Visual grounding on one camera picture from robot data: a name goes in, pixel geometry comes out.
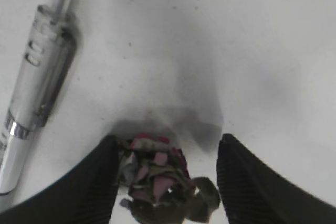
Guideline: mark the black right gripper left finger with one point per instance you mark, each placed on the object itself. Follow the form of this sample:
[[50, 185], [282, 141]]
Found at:
[[86, 194]]

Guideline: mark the dark paper ball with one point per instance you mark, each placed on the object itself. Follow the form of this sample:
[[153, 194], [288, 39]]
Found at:
[[160, 189]]

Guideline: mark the grey grip ballpoint pen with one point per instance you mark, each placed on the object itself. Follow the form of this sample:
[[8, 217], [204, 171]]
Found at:
[[48, 54]]

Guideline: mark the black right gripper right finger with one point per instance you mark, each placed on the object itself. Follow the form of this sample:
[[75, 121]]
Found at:
[[252, 192]]

